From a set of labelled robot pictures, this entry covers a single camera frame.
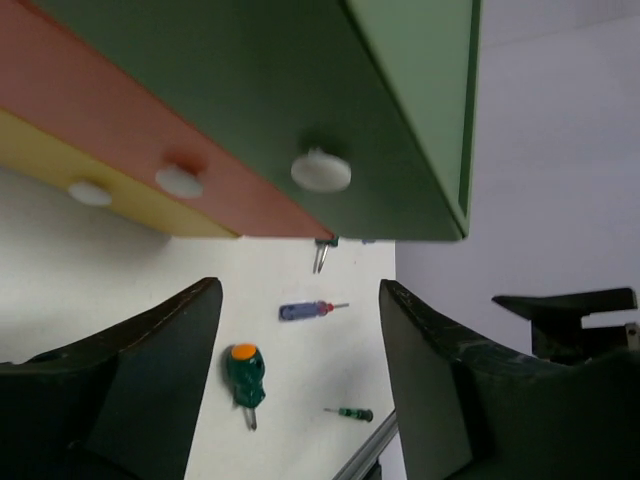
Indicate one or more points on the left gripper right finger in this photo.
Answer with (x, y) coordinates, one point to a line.
(468, 407)

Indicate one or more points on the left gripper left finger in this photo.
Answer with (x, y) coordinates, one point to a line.
(120, 404)

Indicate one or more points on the stubby green screwdriver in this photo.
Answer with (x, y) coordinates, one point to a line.
(245, 370)
(322, 248)

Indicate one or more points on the green top drawer box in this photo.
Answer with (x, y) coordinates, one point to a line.
(362, 112)

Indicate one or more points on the slim green screwdriver right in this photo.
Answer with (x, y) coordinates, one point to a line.
(359, 414)

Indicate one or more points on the blue red screwdriver centre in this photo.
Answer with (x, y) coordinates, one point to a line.
(307, 310)

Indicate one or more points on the yellow bottom drawer box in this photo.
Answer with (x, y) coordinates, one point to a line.
(34, 153)

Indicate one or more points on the orange middle drawer box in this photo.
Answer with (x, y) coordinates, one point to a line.
(60, 85)

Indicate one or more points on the aluminium front rail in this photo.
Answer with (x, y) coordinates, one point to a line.
(367, 456)

